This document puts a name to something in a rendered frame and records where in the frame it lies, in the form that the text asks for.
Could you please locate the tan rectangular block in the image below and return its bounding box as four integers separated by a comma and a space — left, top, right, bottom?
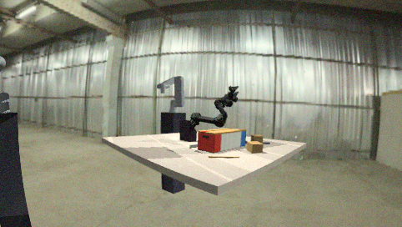
246, 141, 264, 154

